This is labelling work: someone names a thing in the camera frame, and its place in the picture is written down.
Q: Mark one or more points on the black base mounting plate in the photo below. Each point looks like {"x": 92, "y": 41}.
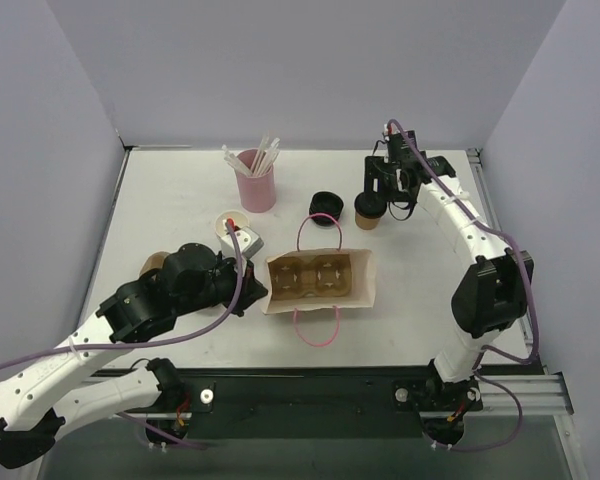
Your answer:
{"x": 334, "y": 403}

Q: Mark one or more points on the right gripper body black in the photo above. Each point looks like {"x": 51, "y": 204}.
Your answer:
{"x": 380, "y": 171}

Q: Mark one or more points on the pink straw holder cup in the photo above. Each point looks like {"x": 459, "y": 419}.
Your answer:
{"x": 257, "y": 194}

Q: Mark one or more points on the stack of black lids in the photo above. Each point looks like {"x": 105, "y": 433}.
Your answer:
{"x": 325, "y": 208}

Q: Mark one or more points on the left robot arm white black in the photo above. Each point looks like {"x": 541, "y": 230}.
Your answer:
{"x": 48, "y": 399}

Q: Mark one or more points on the white wrapped straws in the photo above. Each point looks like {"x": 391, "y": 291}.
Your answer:
{"x": 263, "y": 161}

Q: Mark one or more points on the single brown paper cup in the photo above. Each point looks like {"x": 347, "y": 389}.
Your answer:
{"x": 366, "y": 223}

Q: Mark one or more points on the stack of brown paper cups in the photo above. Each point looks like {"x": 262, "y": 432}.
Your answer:
{"x": 236, "y": 218}

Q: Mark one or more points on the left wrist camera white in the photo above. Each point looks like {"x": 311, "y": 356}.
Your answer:
{"x": 249, "y": 242}

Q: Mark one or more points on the single brown pulp cup carrier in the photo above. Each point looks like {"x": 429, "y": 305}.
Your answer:
{"x": 294, "y": 277}

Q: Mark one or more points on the brown pulp cup carriers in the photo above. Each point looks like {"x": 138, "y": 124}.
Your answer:
{"x": 153, "y": 264}

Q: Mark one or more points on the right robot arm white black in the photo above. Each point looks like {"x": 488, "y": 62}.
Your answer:
{"x": 492, "y": 294}

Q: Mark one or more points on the pink cream paper gift bag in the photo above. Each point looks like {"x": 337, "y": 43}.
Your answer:
{"x": 362, "y": 295}

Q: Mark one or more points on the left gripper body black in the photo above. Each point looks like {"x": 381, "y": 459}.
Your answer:
{"x": 247, "y": 284}

